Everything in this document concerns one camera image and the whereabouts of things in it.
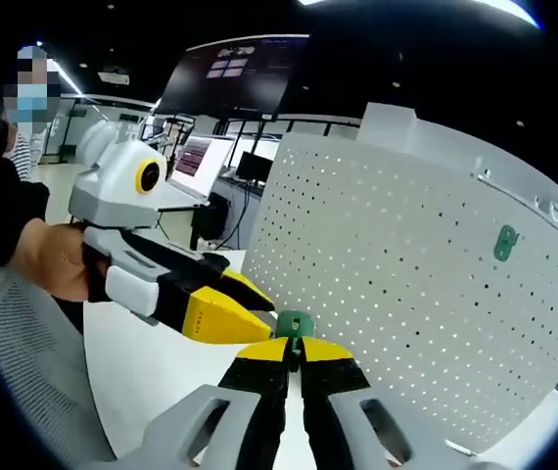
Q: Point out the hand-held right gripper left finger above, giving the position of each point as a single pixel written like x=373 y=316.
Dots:
x=254 y=421

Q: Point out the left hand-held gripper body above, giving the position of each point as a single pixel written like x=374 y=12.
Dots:
x=112 y=196

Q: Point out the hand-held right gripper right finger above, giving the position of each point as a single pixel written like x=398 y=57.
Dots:
x=328 y=421

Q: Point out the green mounting plate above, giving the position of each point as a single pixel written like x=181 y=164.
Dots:
x=289 y=325
x=504 y=247

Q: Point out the light green hook assembly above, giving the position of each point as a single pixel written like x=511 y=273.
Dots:
x=296 y=345

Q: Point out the person's left hand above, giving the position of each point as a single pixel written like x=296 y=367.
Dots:
x=68 y=269

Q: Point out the black laptop stand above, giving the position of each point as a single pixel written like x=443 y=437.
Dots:
x=208 y=220

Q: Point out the silver laptop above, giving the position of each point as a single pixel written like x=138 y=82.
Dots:
x=200 y=164

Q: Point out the person's black top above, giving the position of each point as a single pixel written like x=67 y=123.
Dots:
x=10 y=205

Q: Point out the white ceiling projector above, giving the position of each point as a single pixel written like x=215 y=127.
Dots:
x=112 y=77

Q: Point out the black monitor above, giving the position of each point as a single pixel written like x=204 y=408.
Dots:
x=255 y=166

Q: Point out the white perforated pegboard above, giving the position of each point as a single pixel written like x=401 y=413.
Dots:
x=406 y=274

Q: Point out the grey mesh office chair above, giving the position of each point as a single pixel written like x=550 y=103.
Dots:
x=29 y=352

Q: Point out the black framed glass partition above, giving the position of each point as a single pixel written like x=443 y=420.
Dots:
x=308 y=128

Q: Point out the curved ceiling light strip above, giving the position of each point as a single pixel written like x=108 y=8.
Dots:
x=514 y=10

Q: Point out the large dark wall screen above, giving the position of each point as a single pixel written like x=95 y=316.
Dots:
x=230 y=83

